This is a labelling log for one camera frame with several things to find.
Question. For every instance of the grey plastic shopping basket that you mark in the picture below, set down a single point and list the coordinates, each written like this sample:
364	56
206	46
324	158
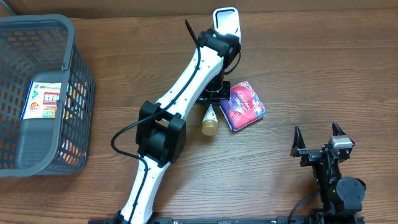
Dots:
38	48

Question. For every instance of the red purple Carefree pack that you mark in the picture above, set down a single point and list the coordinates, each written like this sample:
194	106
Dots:
243	106

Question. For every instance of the white barcode scanner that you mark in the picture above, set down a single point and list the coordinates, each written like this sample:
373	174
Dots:
226	21

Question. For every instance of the white blue wipes pack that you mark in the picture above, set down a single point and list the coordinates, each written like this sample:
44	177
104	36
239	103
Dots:
41	100

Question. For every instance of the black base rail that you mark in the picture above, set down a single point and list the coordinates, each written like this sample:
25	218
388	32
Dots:
277	220

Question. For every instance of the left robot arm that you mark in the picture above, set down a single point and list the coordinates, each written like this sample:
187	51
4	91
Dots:
161	127

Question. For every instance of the orange Kleenex tissue pack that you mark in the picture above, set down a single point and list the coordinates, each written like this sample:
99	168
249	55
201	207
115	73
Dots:
75	130

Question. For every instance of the white floral cream tube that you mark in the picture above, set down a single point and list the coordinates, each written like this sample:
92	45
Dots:
210	122

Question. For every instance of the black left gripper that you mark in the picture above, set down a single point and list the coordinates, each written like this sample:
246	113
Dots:
208	99

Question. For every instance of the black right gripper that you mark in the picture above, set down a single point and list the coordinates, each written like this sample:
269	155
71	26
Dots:
310	155

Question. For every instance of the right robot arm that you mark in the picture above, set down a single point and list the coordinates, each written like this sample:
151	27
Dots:
341	197

